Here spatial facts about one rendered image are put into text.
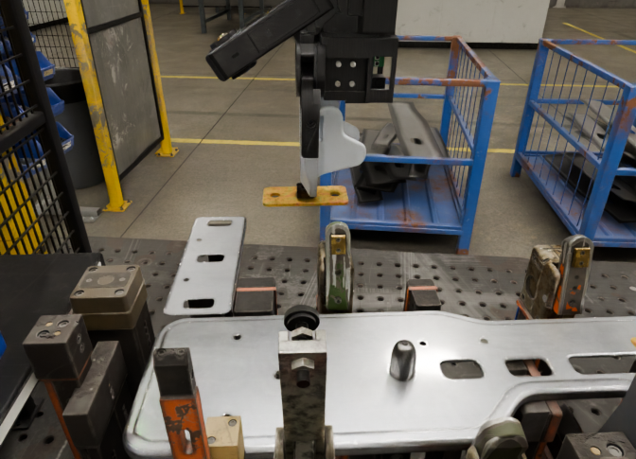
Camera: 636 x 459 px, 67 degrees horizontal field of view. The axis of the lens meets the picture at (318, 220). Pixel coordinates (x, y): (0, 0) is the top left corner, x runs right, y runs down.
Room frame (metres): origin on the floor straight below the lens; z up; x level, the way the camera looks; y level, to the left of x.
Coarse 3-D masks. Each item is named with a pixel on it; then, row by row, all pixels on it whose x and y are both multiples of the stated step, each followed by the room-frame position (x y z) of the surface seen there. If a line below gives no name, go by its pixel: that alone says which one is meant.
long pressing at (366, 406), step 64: (192, 320) 0.53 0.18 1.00; (256, 320) 0.53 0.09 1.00; (320, 320) 0.53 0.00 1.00; (384, 320) 0.53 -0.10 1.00; (448, 320) 0.53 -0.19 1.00; (512, 320) 0.53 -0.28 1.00; (576, 320) 0.53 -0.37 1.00; (256, 384) 0.41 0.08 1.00; (384, 384) 0.41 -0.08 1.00; (448, 384) 0.41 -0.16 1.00; (512, 384) 0.41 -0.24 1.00; (576, 384) 0.41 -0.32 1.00; (128, 448) 0.33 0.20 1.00; (256, 448) 0.32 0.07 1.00; (384, 448) 0.33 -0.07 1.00; (448, 448) 0.33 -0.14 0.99
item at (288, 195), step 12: (264, 192) 0.43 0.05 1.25; (276, 192) 0.43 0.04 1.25; (288, 192) 0.43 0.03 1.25; (300, 192) 0.42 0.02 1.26; (324, 192) 0.43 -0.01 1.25; (336, 192) 0.44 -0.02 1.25; (264, 204) 0.41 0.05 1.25; (276, 204) 0.41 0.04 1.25; (288, 204) 0.41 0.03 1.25; (300, 204) 0.41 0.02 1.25; (312, 204) 0.41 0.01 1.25; (324, 204) 0.41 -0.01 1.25; (336, 204) 0.41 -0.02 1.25
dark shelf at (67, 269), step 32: (0, 256) 0.65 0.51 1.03; (32, 256) 0.65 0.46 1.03; (64, 256) 0.65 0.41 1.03; (96, 256) 0.65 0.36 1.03; (0, 288) 0.56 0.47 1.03; (32, 288) 0.56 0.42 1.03; (64, 288) 0.56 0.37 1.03; (0, 320) 0.49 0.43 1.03; (32, 320) 0.49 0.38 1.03; (0, 384) 0.39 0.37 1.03; (32, 384) 0.40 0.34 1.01; (0, 416) 0.34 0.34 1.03; (0, 448) 0.32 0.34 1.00
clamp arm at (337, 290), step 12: (336, 228) 0.59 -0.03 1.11; (348, 228) 0.61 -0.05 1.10; (336, 240) 0.59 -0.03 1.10; (348, 240) 0.59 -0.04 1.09; (336, 252) 0.58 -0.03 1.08; (348, 252) 0.59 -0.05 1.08; (336, 264) 0.58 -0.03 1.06; (348, 264) 0.58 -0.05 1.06; (336, 276) 0.58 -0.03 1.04; (348, 276) 0.58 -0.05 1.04; (336, 288) 0.57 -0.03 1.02; (348, 288) 0.58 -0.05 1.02; (336, 300) 0.57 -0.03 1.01; (348, 300) 0.57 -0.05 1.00
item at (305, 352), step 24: (288, 312) 0.30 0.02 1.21; (312, 312) 0.29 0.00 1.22; (288, 336) 0.27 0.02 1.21; (312, 336) 0.28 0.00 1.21; (288, 360) 0.25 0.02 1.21; (312, 360) 0.26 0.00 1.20; (288, 384) 0.26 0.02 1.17; (312, 384) 0.26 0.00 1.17; (288, 408) 0.26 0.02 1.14; (312, 408) 0.27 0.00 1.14; (288, 432) 0.27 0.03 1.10; (312, 432) 0.27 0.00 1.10; (288, 456) 0.28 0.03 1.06
